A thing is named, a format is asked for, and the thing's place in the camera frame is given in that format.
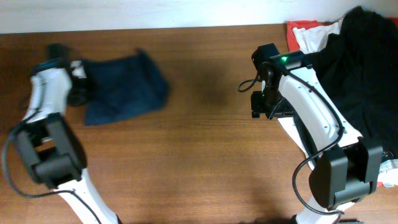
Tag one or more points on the white garment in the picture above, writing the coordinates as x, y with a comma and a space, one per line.
314, 37

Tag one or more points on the red orange garment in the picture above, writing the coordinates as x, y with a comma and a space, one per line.
293, 34

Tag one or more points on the navy blue shorts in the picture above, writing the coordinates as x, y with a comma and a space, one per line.
123, 88

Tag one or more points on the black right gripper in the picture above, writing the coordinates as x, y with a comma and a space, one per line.
257, 106

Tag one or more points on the black garment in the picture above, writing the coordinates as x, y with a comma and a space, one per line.
358, 71

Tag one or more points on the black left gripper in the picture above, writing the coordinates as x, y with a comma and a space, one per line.
78, 94

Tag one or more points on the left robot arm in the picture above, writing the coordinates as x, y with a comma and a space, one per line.
51, 153

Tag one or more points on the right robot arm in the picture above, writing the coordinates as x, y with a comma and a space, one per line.
345, 164

